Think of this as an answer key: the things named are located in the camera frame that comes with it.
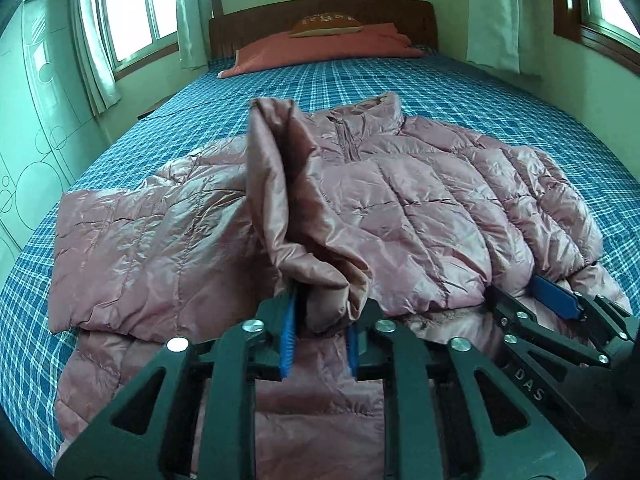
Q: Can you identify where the brown embroidered pillow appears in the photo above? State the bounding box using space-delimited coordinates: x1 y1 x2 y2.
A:
288 12 363 38

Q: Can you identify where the orange folded blanket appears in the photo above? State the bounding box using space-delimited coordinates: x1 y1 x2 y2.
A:
217 23 424 79

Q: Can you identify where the window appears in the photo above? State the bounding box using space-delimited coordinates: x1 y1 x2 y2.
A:
94 0 178 78
552 0 639 75

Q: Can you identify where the left window inner curtain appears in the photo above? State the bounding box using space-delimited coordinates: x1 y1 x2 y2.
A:
176 0 208 70

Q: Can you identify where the white sliding wardrobe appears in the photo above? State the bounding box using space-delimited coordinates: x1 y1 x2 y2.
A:
1 0 108 278

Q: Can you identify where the blue plaid bed sheet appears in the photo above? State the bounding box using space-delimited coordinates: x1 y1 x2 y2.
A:
1 54 639 467

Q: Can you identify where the dark wooden headboard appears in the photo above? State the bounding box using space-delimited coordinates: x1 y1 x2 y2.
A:
208 0 439 58

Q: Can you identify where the right window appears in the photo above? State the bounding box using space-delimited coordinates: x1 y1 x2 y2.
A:
552 0 639 75

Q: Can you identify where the left window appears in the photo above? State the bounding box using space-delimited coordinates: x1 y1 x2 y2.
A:
94 0 178 78

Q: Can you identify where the pink puffer jacket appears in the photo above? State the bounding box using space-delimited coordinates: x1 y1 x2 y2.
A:
48 93 629 479

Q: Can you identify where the right window curtain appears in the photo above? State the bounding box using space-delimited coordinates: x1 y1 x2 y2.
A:
466 0 540 78

